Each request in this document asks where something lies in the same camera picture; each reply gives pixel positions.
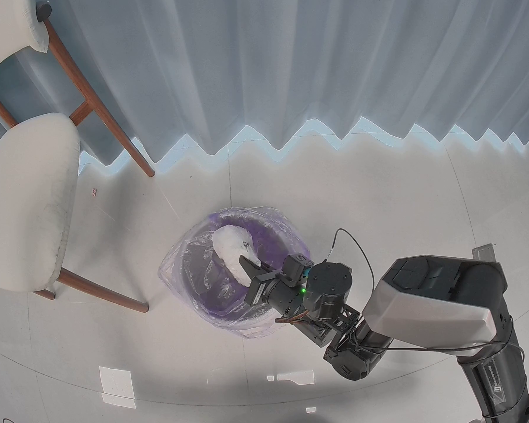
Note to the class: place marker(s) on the white cushioned wooden chair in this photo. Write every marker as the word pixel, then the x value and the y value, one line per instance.
pixel 31 192

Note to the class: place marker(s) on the white paper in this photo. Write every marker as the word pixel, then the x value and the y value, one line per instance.
pixel 231 247

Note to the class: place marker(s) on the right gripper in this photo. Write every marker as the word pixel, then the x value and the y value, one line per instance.
pixel 277 295

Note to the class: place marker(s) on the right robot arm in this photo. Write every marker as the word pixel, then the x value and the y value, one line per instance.
pixel 432 298

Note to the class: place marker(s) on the pale blue curtain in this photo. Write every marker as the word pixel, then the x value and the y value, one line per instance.
pixel 291 60

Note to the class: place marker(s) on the purple plastic bag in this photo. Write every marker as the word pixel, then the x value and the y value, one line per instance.
pixel 229 315

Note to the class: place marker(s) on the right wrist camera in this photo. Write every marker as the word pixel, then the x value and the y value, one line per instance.
pixel 297 266

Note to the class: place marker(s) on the white trash bin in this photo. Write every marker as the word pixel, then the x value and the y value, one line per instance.
pixel 193 271

